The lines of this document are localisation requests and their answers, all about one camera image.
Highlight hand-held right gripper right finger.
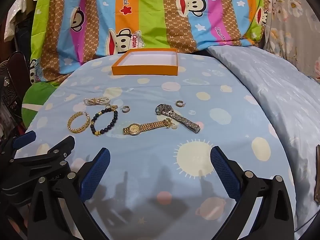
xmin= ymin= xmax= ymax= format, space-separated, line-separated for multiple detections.
xmin=211 ymin=146 xmax=302 ymax=240

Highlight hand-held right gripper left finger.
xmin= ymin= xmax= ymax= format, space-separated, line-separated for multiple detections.
xmin=27 ymin=147 xmax=111 ymax=240

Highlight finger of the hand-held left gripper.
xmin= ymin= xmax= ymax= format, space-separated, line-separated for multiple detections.
xmin=9 ymin=135 xmax=76 ymax=173
xmin=0 ymin=131 xmax=37 ymax=156

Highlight gold chain bracelet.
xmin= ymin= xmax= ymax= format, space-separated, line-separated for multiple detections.
xmin=67 ymin=111 xmax=91 ymax=134

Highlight black bead bracelet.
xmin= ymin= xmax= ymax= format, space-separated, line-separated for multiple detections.
xmin=90 ymin=107 xmax=119 ymax=136

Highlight white pearl bracelet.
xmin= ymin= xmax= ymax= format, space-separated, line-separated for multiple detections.
xmin=83 ymin=96 xmax=111 ymax=106

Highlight gold metal watch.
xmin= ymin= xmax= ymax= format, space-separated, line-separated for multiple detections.
xmin=123 ymin=118 xmax=172 ymax=136

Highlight silver metal watch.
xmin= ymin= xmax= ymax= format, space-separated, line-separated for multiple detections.
xmin=155 ymin=103 xmax=201 ymax=133

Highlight orange shallow box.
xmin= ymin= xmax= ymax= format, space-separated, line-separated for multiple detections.
xmin=111 ymin=48 xmax=179 ymax=77

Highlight green cushion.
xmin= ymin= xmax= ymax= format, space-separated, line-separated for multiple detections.
xmin=21 ymin=82 xmax=60 ymax=130

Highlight black fan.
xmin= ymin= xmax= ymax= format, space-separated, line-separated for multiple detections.
xmin=0 ymin=51 xmax=32 ymax=122

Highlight light blue planet bedsheet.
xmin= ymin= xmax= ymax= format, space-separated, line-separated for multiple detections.
xmin=14 ymin=52 xmax=297 ymax=240

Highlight pale blue quilt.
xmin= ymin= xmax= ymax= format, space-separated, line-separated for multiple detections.
xmin=207 ymin=45 xmax=320 ymax=240

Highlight hanging clothes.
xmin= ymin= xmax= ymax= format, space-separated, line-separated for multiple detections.
xmin=3 ymin=0 xmax=43 ymax=43

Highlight striped cartoon monkey blanket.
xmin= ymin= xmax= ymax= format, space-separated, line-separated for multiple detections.
xmin=29 ymin=0 xmax=270 ymax=83

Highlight grey floral cloth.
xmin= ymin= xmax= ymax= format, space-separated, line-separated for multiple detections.
xmin=262 ymin=0 xmax=320 ymax=82

